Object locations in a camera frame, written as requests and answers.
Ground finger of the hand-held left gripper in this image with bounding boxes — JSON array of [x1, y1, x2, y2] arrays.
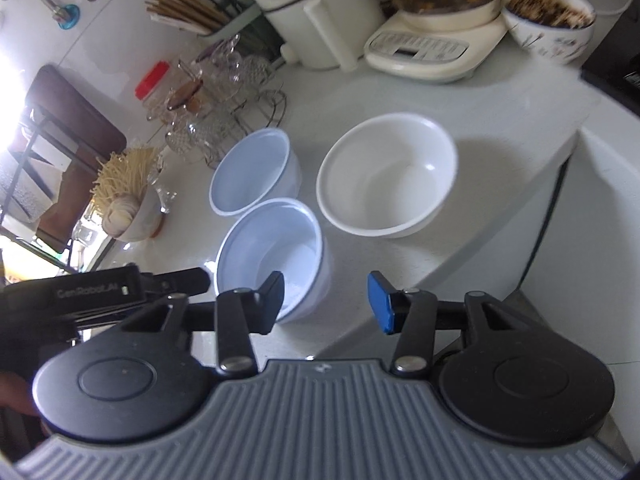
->
[[140, 266, 212, 302]]

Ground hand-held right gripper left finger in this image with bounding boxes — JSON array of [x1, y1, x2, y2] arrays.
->
[[117, 270, 287, 377]]

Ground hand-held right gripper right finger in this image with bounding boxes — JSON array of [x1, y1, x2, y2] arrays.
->
[[367, 270, 533, 377]]

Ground pale blue bowl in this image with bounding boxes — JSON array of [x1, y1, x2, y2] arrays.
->
[[214, 198, 334, 324], [209, 128, 304, 217]]

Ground person's left hand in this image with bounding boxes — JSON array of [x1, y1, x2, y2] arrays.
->
[[0, 374, 42, 418]]

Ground white bowl with garlic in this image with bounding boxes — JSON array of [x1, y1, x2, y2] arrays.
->
[[102, 187, 167, 244]]

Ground garlic bulbs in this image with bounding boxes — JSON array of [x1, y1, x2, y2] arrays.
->
[[102, 195, 144, 239]]

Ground bundle of dried noodles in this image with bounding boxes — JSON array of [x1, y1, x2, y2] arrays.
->
[[92, 147, 162, 216]]

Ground plain white bowl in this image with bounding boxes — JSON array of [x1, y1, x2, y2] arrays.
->
[[315, 113, 459, 239]]

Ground dark wooden chair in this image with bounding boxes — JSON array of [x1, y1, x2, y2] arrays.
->
[[22, 64, 127, 254]]

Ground clear jar with red lid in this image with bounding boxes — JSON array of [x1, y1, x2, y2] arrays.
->
[[135, 61, 175, 123]]

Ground group of clear glass cups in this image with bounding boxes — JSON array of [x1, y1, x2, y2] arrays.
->
[[164, 35, 273, 168]]

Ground cream kettle base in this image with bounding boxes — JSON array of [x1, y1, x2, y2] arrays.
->
[[363, 9, 509, 84]]

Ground bundle of chopsticks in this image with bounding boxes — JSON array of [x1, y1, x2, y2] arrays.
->
[[145, 0, 232, 37]]

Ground white electric pot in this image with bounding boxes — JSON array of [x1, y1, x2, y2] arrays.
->
[[245, 0, 387, 72]]

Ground patterned bowl with dark grains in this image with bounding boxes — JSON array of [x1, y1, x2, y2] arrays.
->
[[501, 0, 597, 66]]

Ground black appliance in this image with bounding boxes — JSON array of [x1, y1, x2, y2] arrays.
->
[[581, 25, 640, 107]]

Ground metal wire cup rack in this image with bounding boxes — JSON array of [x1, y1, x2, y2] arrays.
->
[[215, 85, 289, 136]]

